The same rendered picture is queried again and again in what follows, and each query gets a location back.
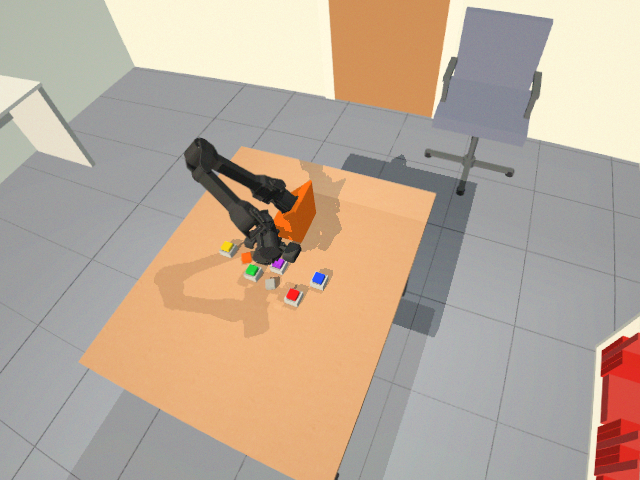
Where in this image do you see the yellow button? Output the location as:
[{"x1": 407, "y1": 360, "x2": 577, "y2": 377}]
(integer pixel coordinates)
[{"x1": 219, "y1": 241, "x2": 237, "y2": 258}]

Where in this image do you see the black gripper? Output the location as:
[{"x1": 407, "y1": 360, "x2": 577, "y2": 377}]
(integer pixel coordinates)
[{"x1": 243, "y1": 229, "x2": 302, "y2": 263}]

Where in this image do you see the green button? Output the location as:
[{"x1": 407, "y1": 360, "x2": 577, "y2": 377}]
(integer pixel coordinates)
[{"x1": 243, "y1": 264, "x2": 263, "y2": 283}]

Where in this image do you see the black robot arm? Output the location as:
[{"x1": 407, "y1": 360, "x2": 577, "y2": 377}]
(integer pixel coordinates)
[{"x1": 184, "y1": 137, "x2": 299, "y2": 266}]

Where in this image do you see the blue button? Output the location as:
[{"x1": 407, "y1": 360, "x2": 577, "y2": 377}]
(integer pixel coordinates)
[{"x1": 310, "y1": 271, "x2": 329, "y2": 291}]

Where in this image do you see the purple button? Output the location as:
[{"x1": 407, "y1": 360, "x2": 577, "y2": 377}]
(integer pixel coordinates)
[{"x1": 269, "y1": 258, "x2": 289, "y2": 275}]

